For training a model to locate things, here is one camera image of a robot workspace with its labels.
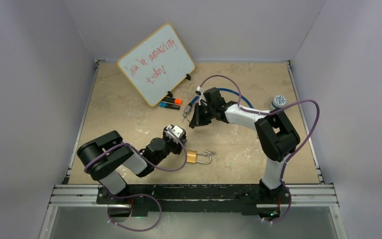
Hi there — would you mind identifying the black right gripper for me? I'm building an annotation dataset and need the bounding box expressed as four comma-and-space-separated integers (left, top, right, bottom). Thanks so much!
191, 103, 215, 127

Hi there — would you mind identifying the blue cable lock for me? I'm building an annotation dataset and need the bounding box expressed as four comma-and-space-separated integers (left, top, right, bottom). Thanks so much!
181, 88, 254, 122

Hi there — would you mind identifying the silver key bunch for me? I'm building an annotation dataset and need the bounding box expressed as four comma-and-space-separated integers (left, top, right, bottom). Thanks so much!
204, 149, 216, 156

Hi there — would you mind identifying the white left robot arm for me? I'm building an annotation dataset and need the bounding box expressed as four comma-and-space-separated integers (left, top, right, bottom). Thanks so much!
77, 125, 187, 204

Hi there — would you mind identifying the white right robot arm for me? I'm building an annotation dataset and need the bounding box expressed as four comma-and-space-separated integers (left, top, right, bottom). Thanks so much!
189, 87, 300, 203

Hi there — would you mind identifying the brass padlock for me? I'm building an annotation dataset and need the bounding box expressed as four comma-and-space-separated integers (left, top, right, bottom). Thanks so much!
186, 150, 212, 164

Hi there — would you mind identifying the orange-capped black marker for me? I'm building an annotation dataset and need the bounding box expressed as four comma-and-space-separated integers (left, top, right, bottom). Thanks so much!
162, 97, 182, 105

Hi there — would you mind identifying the blue-capped black marker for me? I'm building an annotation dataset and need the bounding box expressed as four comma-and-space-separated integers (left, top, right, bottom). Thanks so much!
159, 102, 181, 110

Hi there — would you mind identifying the white dry-erase board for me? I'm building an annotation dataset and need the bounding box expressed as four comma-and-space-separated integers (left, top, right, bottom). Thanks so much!
117, 23, 195, 107

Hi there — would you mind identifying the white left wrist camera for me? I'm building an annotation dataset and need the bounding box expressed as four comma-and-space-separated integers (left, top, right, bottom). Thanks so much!
164, 124, 186, 144

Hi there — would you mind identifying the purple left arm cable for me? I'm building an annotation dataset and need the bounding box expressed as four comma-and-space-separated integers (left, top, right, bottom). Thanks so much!
84, 130, 189, 232

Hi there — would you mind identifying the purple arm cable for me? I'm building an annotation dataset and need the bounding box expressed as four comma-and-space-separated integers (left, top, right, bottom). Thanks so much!
197, 75, 320, 225
84, 130, 189, 232

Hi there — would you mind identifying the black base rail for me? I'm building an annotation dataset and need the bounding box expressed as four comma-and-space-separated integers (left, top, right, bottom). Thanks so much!
96, 184, 291, 219

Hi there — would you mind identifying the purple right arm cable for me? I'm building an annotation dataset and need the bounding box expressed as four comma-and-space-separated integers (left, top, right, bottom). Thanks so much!
197, 75, 320, 225

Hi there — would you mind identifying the aluminium frame rail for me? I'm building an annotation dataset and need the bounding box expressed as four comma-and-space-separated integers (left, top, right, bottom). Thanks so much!
49, 184, 108, 207

